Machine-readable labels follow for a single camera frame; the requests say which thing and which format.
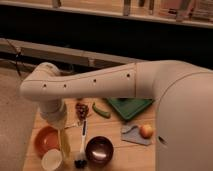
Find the orange bowl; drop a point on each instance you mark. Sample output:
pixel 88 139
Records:
pixel 45 140

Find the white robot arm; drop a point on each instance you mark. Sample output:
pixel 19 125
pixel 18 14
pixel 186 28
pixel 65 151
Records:
pixel 183 94

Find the yellow banana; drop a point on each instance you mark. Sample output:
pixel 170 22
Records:
pixel 64 143

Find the green plastic tray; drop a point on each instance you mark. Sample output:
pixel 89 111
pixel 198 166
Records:
pixel 128 108

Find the green pepper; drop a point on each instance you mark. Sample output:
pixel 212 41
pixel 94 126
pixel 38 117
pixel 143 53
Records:
pixel 100 112

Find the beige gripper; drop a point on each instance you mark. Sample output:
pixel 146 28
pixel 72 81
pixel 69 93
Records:
pixel 57 121

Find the white paper cup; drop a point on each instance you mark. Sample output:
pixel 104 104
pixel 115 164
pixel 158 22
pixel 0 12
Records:
pixel 52 160

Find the wooden board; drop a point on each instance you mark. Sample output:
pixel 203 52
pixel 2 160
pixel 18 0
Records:
pixel 127 156

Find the dark red grapes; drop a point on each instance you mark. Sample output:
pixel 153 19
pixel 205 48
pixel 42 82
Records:
pixel 82 110

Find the dark purple bowl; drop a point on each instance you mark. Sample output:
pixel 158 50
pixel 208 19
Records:
pixel 99 151

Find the red yellow apple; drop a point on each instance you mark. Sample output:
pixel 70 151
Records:
pixel 146 131

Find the grey cloth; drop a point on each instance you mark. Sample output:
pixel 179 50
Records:
pixel 130 133

